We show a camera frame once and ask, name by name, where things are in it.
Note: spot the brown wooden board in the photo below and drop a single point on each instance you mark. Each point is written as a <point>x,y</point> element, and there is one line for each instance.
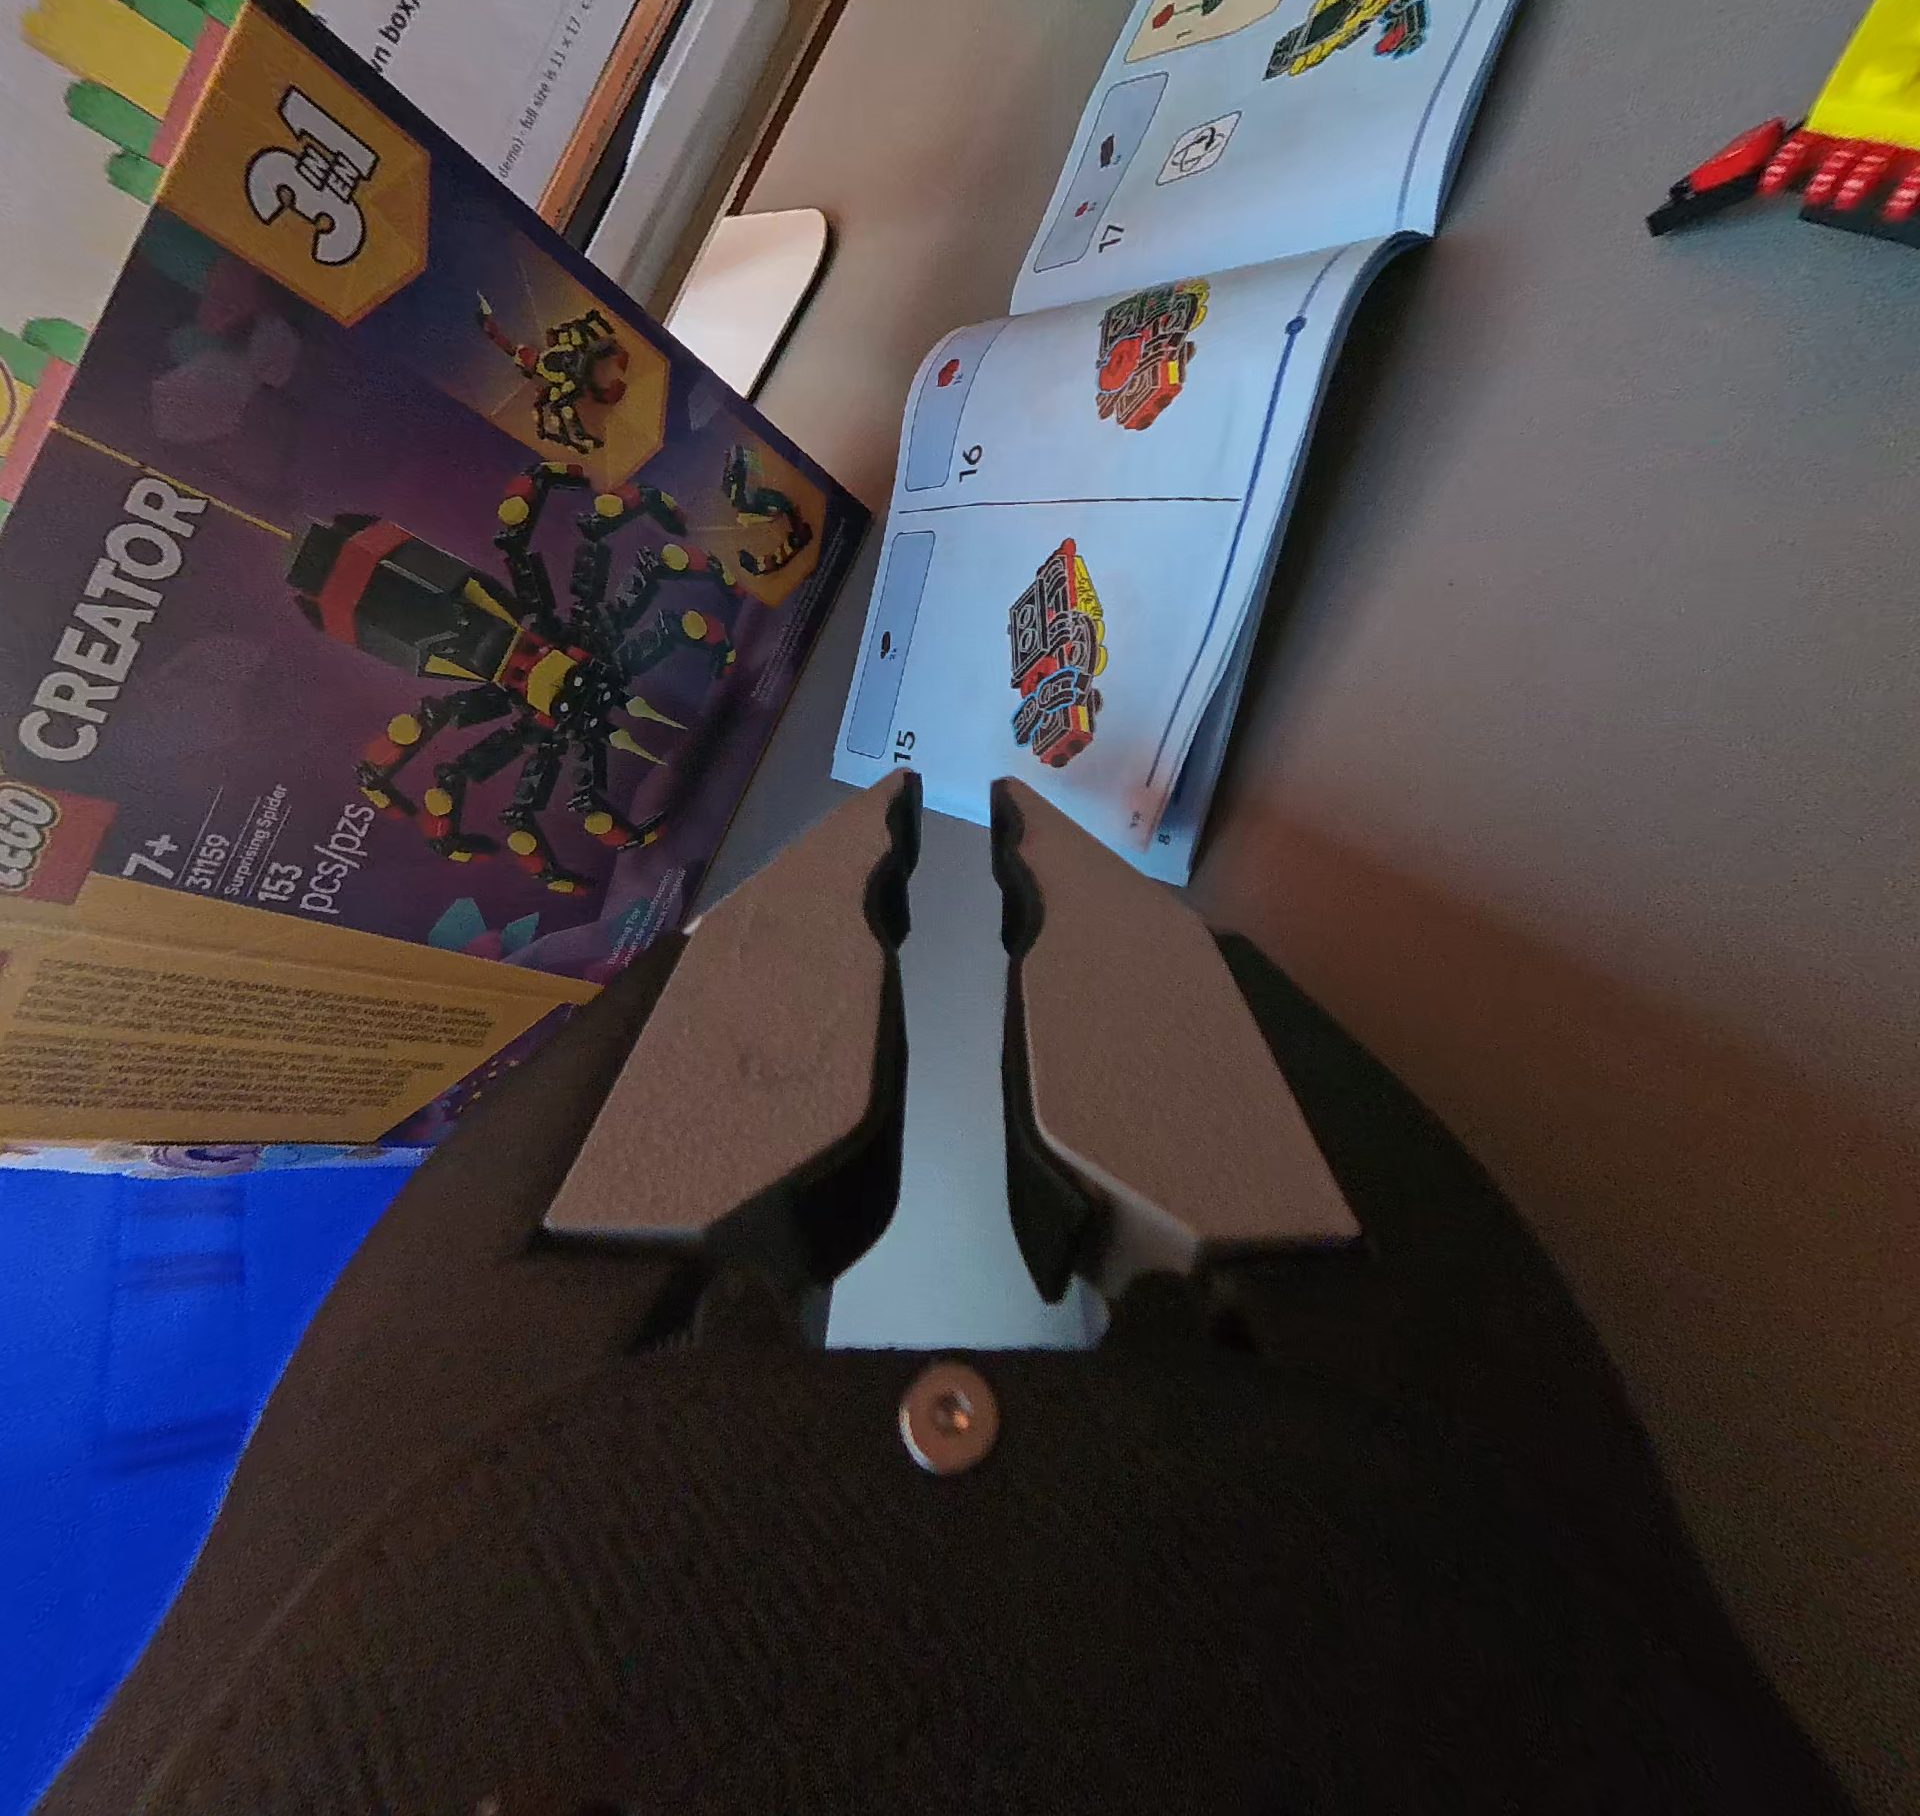
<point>834,15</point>

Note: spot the purple lego set box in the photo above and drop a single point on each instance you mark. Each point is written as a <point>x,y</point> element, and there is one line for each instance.
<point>450,738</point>

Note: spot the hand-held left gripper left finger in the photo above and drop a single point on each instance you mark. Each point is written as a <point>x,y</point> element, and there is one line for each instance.
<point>749,1052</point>

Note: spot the blue cloth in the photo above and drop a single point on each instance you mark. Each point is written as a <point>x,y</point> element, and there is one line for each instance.
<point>134,1396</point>

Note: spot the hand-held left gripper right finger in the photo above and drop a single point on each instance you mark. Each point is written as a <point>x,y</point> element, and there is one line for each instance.
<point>1156,1082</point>

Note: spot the lego instruction booklet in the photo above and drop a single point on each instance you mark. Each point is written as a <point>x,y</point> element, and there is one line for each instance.
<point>1201,392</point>

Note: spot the yellow red black lego model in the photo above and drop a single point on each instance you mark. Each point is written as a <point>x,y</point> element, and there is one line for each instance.
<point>1874,90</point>

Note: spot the silver metal stand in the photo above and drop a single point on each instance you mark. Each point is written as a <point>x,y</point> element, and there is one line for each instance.
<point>706,123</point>

